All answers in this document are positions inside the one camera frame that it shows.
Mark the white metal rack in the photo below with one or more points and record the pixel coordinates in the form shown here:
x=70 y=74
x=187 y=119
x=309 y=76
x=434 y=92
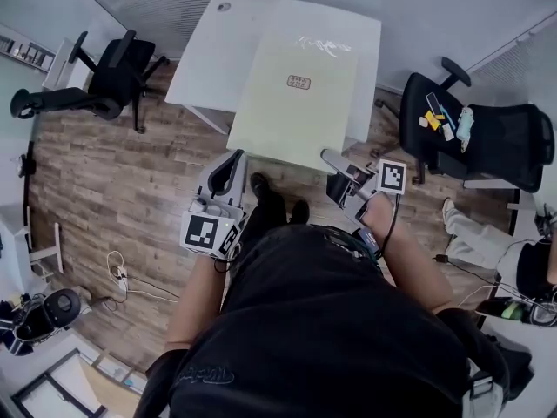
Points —
x=17 y=251

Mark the waist-worn electronics pack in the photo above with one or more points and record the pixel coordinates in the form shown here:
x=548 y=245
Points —
x=370 y=241

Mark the black smartphone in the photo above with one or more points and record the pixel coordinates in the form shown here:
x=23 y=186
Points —
x=433 y=102

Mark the pale yellow packet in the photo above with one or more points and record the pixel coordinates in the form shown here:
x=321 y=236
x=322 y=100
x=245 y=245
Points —
x=287 y=124

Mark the person's left forearm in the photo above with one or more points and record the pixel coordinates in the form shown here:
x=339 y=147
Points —
x=196 y=298

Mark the green round object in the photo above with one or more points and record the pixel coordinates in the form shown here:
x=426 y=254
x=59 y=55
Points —
x=512 y=310

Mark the dark round stool seat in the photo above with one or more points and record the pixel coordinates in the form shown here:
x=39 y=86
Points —
x=62 y=307

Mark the white power strip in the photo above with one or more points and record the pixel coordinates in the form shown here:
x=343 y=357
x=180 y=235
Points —
x=121 y=277

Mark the pale green plush toy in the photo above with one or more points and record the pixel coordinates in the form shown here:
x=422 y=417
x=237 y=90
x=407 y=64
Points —
x=465 y=124

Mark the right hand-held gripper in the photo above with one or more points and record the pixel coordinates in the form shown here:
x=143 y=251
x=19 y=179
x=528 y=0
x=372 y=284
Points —
x=391 y=177

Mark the person's left black shoe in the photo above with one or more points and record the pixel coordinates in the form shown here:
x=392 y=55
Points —
x=259 y=183

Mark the small white eraser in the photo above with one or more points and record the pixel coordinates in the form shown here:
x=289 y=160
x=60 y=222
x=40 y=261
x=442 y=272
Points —
x=423 y=122

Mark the person's right forearm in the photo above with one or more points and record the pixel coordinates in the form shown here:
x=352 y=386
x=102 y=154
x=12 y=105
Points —
x=413 y=268

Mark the small white box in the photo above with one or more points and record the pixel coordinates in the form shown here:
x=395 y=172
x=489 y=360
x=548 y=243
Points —
x=447 y=132

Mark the person's black shoe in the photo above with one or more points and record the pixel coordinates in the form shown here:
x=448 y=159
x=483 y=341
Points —
x=300 y=211
x=259 y=183

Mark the gray backpack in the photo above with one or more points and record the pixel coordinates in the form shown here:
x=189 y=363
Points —
x=483 y=394

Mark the black mesh office chair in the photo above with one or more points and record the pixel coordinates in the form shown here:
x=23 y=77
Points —
x=505 y=146

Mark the white table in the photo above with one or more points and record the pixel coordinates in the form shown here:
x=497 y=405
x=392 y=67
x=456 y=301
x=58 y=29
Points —
x=209 y=59

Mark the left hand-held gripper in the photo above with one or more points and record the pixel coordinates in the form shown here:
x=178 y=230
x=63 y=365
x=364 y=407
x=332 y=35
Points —
x=200 y=231

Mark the blue pen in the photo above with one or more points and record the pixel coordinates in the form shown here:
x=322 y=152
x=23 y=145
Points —
x=447 y=117

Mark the person's right black shoe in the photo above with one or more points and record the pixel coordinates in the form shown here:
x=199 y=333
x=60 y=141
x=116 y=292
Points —
x=300 y=211

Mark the person's black shirt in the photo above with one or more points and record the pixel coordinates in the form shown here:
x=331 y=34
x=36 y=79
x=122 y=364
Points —
x=317 y=325

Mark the black power adapter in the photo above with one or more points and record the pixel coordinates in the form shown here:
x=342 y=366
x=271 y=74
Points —
x=441 y=258

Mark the person's left trouser leg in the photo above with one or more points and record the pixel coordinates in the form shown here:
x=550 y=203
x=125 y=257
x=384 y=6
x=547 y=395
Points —
x=270 y=220

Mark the person's right hand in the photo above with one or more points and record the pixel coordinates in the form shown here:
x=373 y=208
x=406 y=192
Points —
x=379 y=211

